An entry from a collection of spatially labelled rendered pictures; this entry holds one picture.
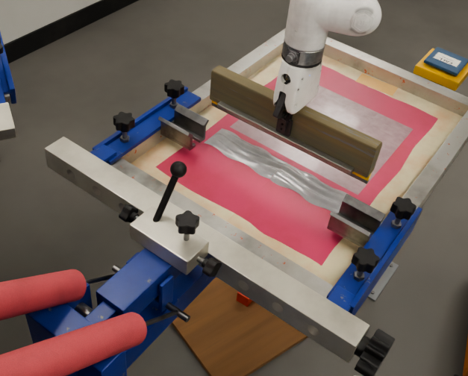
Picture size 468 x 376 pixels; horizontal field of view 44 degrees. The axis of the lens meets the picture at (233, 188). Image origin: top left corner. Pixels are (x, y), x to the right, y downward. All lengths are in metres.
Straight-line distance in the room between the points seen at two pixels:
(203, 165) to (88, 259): 1.13
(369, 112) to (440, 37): 2.60
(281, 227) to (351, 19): 0.42
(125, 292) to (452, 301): 1.71
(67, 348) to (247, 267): 0.35
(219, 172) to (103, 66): 2.11
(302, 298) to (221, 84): 0.50
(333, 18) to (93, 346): 0.64
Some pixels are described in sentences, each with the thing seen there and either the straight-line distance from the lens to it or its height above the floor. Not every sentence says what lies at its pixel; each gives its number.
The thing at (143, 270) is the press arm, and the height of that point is 1.04.
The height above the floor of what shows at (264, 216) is 0.95.
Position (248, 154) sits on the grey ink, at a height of 0.96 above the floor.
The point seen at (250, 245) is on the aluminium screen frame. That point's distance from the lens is 1.08.
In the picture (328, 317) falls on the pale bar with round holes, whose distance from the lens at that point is 0.95.
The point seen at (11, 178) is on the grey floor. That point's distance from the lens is 2.68.
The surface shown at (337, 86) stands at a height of 0.95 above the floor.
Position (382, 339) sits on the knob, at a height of 1.04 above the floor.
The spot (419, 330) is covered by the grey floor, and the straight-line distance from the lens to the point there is 2.32.
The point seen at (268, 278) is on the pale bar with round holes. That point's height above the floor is 1.04.
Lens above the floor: 1.81
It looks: 44 degrees down
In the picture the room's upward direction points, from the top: 8 degrees clockwise
